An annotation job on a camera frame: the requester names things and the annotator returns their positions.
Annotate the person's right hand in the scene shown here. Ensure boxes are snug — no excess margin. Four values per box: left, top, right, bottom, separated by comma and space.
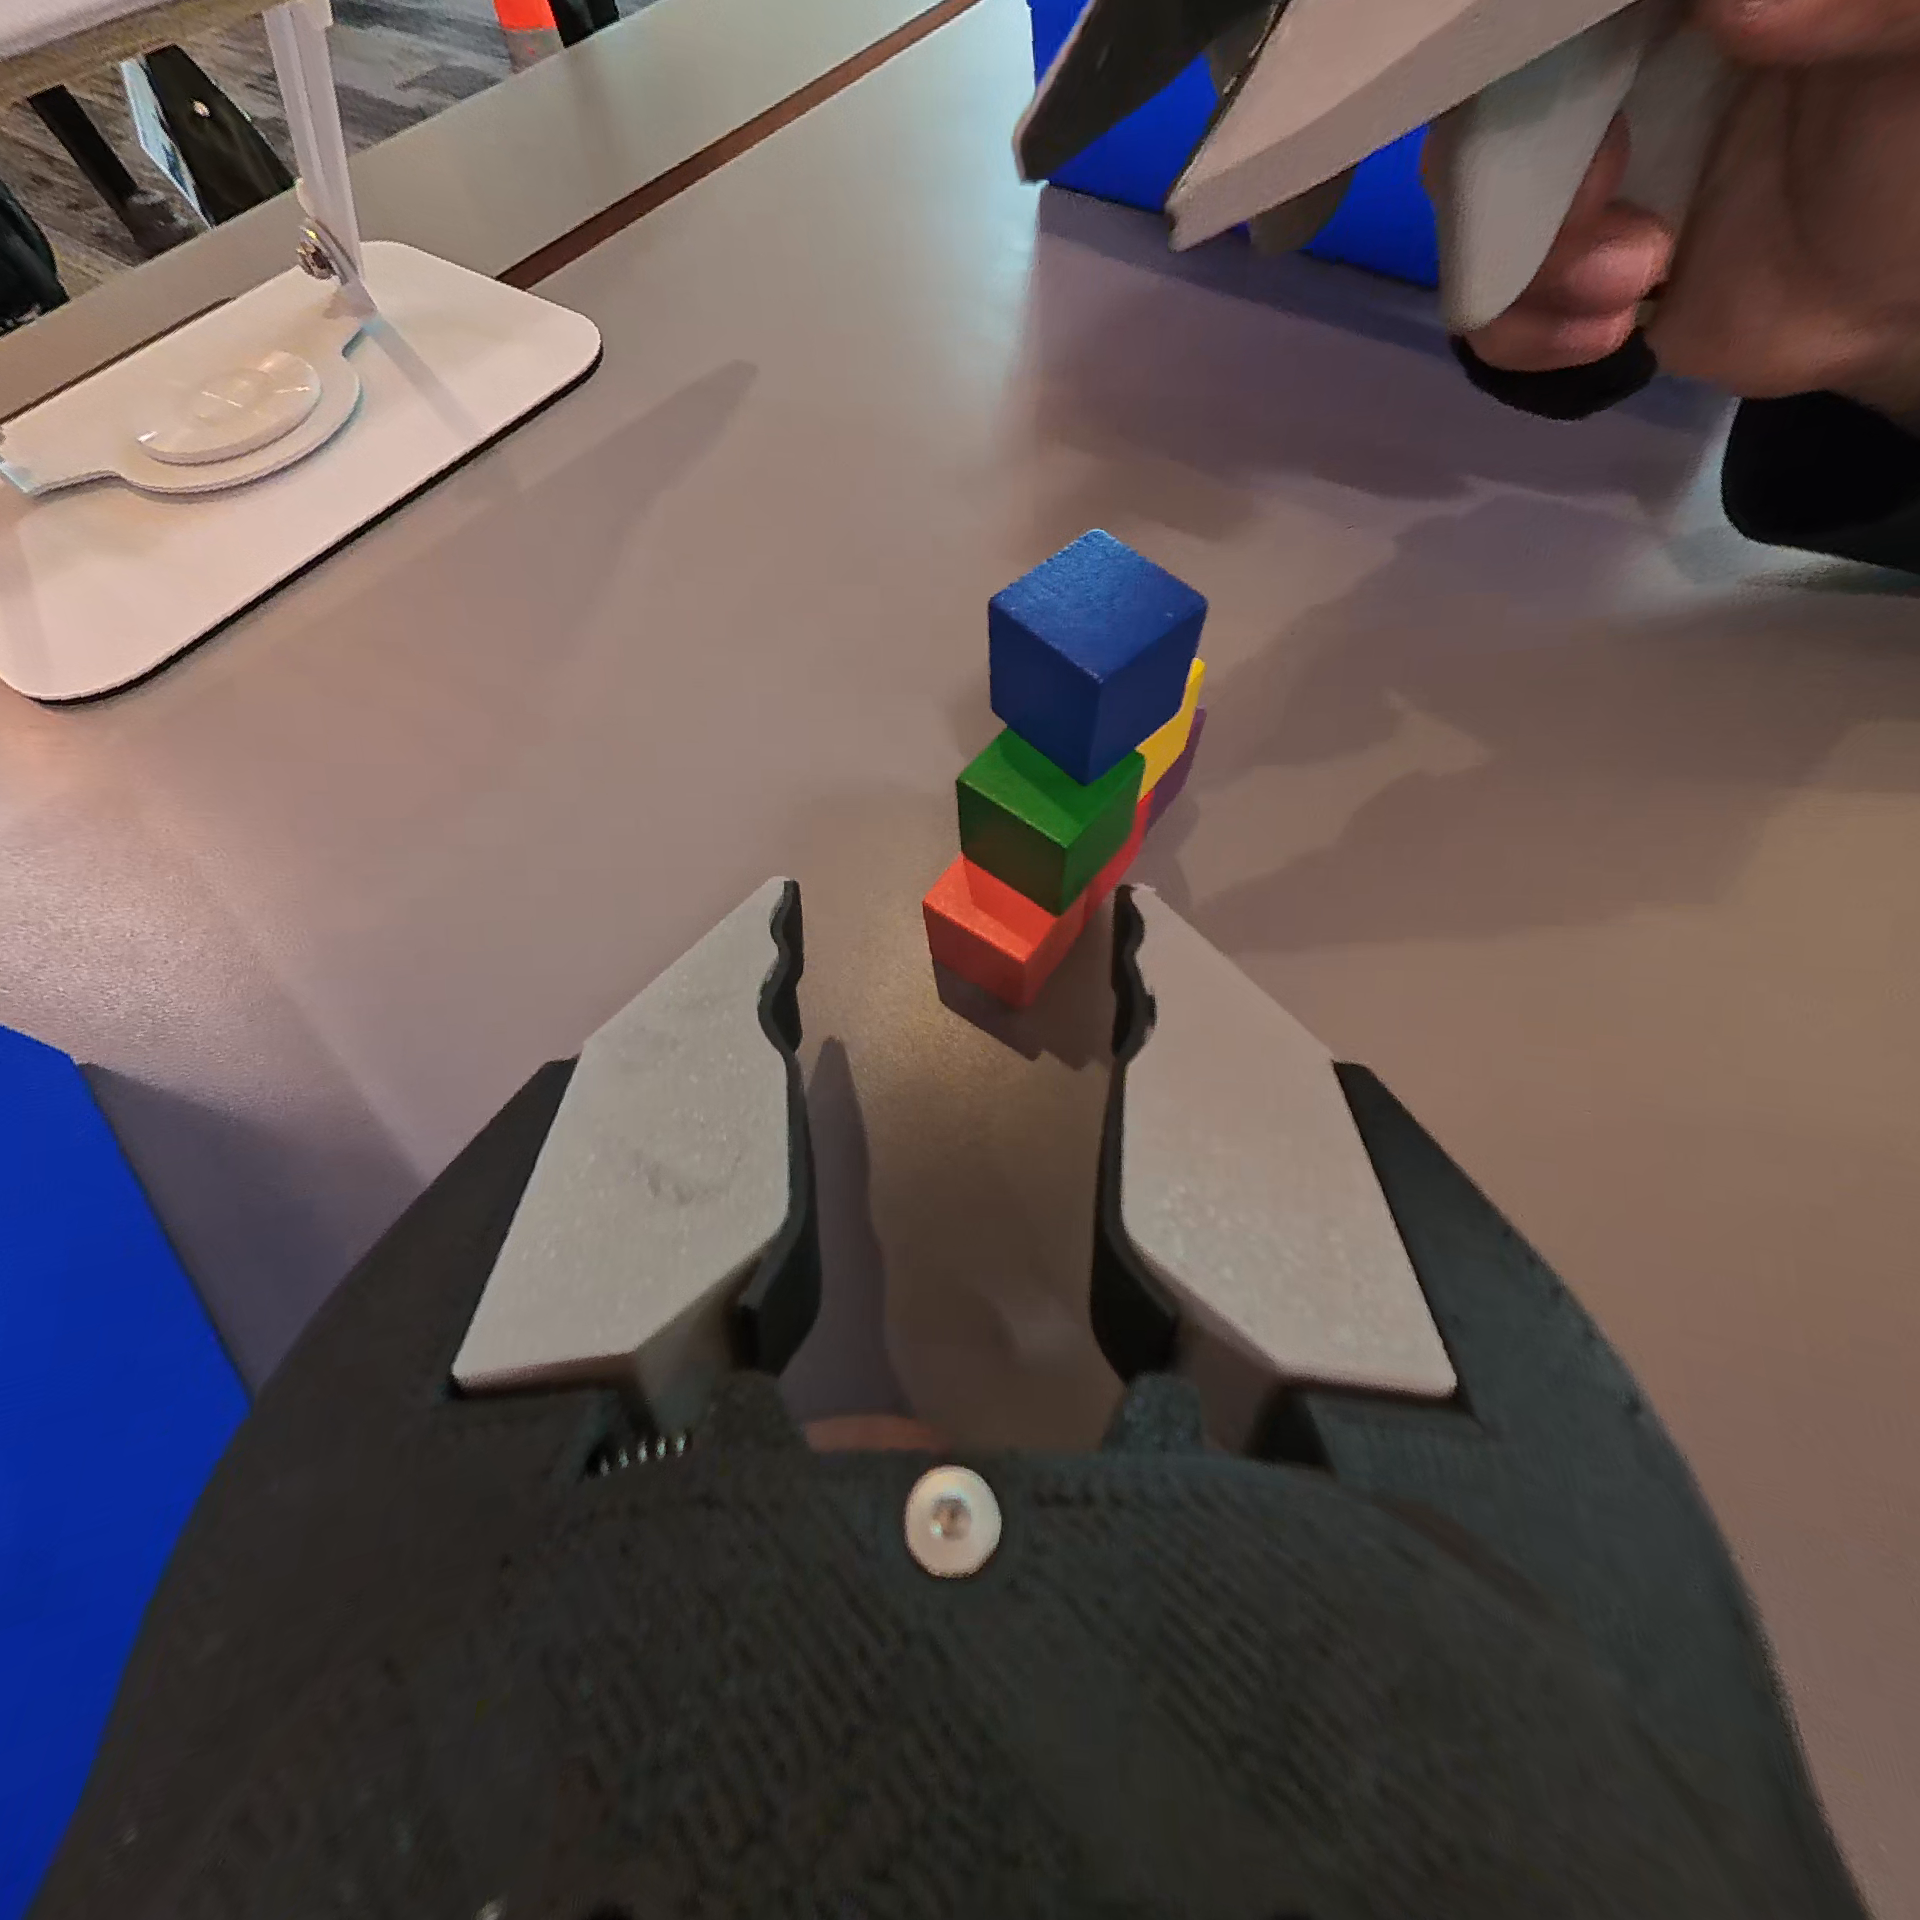
1467, 0, 1920, 406

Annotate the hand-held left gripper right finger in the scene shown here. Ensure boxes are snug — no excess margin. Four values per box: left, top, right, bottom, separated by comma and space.
1091, 885, 1457, 1402

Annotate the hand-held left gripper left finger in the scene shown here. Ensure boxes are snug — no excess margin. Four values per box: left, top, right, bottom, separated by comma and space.
451, 878, 825, 1403

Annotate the black office chair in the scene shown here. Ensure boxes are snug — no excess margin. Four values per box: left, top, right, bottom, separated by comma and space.
0, 42, 297, 325

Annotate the yellow wooden cube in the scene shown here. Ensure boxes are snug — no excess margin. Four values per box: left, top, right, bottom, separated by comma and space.
1131, 656, 1210, 806

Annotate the white document stand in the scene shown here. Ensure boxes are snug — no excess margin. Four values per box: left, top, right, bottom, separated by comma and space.
0, 0, 606, 706

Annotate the blue wooden cube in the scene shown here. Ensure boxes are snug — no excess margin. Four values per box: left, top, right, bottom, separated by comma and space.
987, 528, 1210, 786

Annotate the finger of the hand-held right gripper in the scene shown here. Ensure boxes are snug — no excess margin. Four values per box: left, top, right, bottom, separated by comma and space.
1164, 0, 1642, 254
1014, 0, 1284, 185

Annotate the red wooden cube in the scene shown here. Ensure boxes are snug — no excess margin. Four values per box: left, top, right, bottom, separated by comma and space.
1083, 795, 1154, 911

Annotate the blue plastic bin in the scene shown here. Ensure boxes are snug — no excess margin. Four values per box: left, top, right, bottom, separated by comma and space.
1027, 0, 1445, 291
0, 1024, 251, 1920

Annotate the green wooden cube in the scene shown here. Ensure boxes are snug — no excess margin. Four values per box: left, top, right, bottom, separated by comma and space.
958, 728, 1145, 918

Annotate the orange wooden cube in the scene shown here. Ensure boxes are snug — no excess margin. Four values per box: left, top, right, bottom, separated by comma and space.
922, 854, 1116, 1010

